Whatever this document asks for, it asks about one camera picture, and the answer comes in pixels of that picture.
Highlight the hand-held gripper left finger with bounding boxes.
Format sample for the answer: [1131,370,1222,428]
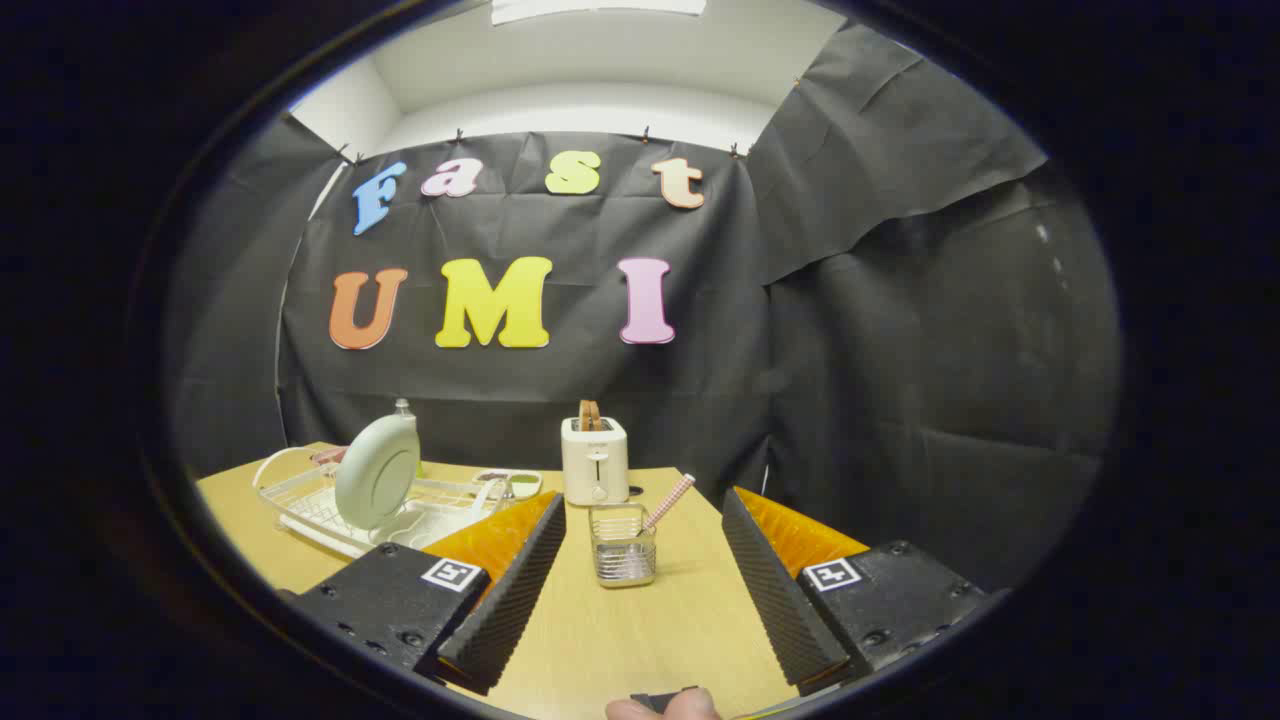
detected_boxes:
[288,490,568,696]

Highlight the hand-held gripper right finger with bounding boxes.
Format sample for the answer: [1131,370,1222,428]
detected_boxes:
[720,486,1001,698]

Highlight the metal wire basket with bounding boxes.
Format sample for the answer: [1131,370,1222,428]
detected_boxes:
[588,503,658,589]

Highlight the spoon with pink checkered handle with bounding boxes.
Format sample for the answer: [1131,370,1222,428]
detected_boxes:
[640,473,697,538]

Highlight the pale green plate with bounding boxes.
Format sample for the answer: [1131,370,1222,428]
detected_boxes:
[334,413,422,531]

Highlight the white dish rack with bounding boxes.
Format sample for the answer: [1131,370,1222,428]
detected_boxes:
[252,445,511,559]

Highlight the white divided sauce dish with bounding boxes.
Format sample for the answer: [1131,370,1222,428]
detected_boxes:
[472,469,544,501]

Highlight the white toaster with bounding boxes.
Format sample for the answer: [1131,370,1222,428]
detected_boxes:
[560,416,631,507]

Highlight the ceiling light panel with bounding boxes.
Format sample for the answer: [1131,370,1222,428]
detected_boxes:
[490,0,707,26]

